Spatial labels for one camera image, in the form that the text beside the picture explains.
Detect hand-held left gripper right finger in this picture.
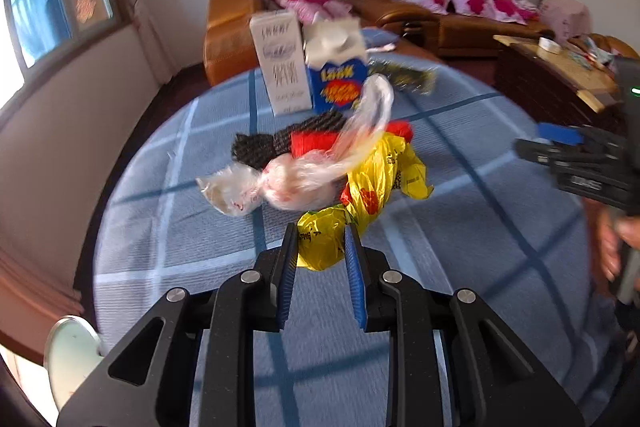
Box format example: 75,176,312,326
344,223,586,427

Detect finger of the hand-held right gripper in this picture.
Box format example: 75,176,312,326
537,122,618,146
515,138,601,168

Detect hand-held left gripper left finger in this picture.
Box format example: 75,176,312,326
56,223,300,427

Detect yellow plastic bag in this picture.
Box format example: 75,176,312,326
296,132,435,272

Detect teal cartoon-print trash bin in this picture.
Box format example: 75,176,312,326
44,316,104,413

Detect person's right hand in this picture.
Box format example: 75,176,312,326
596,206,640,283

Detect dark wooden coffee table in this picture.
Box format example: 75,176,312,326
492,34,632,134

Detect colourful packet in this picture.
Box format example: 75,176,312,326
580,46,623,70

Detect clear plastic bag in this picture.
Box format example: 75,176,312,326
196,74,396,219

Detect blue plaid tablecloth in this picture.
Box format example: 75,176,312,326
92,27,626,427

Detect pale pink bag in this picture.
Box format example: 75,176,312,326
539,0,593,48

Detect black patterned wrapper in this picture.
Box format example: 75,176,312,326
231,113,351,170

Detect red ribbed wrapper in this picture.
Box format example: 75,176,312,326
292,119,415,160

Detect brown leather sofa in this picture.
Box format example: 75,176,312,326
348,0,556,60

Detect dark green wrapper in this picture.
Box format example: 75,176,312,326
367,59,439,96

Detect blue and white carton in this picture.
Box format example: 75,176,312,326
304,18,371,114

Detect white printed carton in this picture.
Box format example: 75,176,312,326
249,11,309,118

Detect orange leather armchair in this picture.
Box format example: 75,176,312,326
204,0,307,88

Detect pink floral cloth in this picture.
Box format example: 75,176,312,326
256,0,354,26

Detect window with dark frame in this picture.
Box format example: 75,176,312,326
2,0,124,70

